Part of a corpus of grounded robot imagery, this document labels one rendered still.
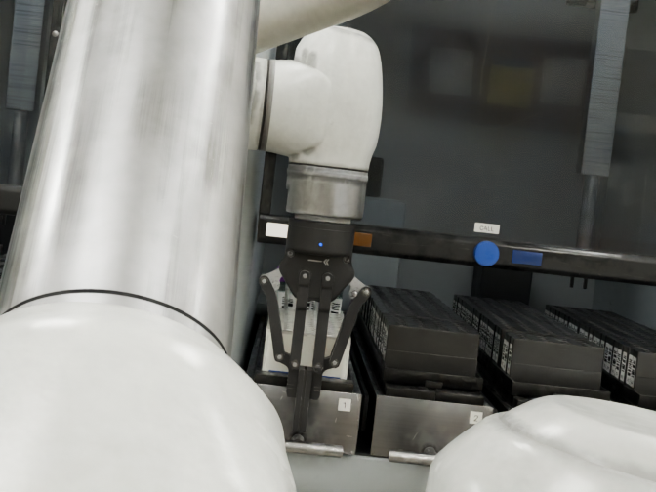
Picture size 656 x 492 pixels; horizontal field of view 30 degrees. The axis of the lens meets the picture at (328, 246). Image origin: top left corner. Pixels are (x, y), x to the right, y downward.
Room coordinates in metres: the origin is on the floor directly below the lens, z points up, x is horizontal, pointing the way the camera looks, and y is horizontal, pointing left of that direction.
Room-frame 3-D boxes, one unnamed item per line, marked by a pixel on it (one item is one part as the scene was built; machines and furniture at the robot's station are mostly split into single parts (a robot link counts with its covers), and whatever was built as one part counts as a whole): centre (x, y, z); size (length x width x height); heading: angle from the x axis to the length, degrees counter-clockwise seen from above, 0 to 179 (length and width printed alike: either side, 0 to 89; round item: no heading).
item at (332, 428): (1.70, 0.02, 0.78); 0.73 x 0.14 x 0.09; 2
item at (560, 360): (1.49, -0.29, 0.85); 0.12 x 0.02 x 0.06; 91
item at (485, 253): (1.46, -0.19, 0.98); 0.03 x 0.01 x 0.03; 92
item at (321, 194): (1.37, 0.01, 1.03); 0.09 x 0.09 x 0.06
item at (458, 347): (1.48, -0.14, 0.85); 0.12 x 0.02 x 0.06; 92
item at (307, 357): (1.57, 0.02, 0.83); 0.30 x 0.10 x 0.06; 2
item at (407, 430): (1.71, -0.13, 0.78); 0.73 x 0.14 x 0.09; 2
